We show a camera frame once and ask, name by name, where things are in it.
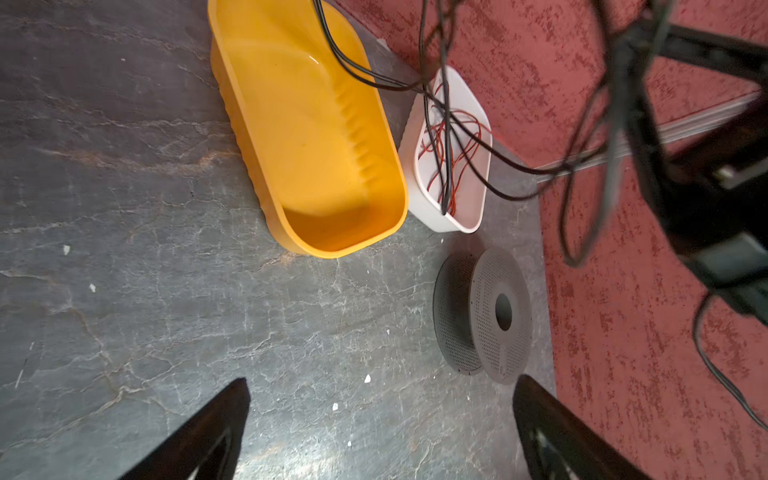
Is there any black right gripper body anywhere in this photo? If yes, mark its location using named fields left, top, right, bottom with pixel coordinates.
left=611, top=19, right=767, bottom=322

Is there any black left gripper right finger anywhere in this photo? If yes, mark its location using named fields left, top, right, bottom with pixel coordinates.
left=513, top=374, right=648, bottom=479

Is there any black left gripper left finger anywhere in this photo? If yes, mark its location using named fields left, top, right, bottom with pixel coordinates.
left=122, top=378, right=251, bottom=479

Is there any grey perforated cable spool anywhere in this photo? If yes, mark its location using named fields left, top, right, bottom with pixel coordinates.
left=432, top=247, right=533, bottom=385

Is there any black thin cable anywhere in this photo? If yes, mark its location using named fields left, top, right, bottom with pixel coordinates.
left=311, top=0, right=679, bottom=269

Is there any white plastic tray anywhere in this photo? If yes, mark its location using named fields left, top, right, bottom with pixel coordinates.
left=398, top=67, right=493, bottom=233

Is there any yellow plastic tray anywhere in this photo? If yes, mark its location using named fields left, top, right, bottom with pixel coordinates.
left=207, top=1, right=408, bottom=259

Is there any aluminium corner post right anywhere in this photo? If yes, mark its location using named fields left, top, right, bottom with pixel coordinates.
left=574, top=92, right=761, bottom=171

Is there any red thin cable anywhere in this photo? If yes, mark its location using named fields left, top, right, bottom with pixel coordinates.
left=418, top=80, right=492, bottom=217

